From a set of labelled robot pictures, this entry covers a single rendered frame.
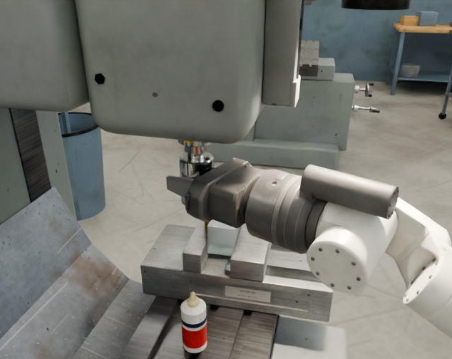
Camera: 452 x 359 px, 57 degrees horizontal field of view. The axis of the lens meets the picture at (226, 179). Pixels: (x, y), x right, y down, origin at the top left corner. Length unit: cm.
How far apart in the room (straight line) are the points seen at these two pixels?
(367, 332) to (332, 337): 127
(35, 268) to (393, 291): 192
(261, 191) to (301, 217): 6
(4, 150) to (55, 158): 14
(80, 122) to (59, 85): 266
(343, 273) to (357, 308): 182
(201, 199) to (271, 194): 9
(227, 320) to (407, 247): 38
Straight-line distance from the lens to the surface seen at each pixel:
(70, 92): 49
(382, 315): 226
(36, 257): 86
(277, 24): 49
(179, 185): 57
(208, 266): 79
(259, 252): 76
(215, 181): 52
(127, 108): 47
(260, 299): 79
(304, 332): 89
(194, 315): 68
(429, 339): 223
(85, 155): 280
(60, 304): 86
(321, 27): 703
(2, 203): 83
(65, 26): 48
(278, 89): 50
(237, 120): 44
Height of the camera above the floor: 148
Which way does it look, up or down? 26 degrees down
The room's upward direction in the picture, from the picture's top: straight up
